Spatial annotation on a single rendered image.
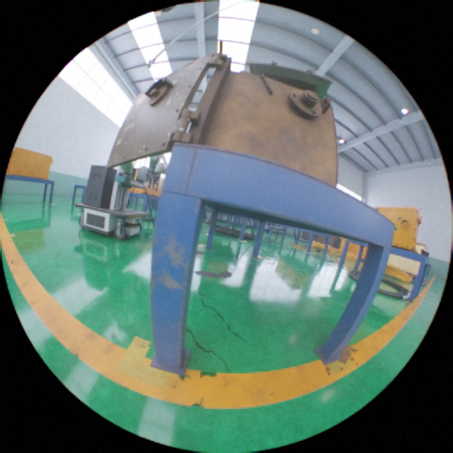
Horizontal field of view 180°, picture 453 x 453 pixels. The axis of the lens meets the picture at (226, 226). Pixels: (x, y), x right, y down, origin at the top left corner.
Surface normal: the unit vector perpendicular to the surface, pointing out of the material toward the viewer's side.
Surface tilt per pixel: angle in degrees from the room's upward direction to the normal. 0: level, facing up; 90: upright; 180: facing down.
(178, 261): 90
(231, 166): 90
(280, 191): 90
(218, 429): 0
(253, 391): 0
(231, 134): 90
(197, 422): 0
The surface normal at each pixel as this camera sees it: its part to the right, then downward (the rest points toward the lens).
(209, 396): 0.20, -0.98
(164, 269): 0.04, 0.09
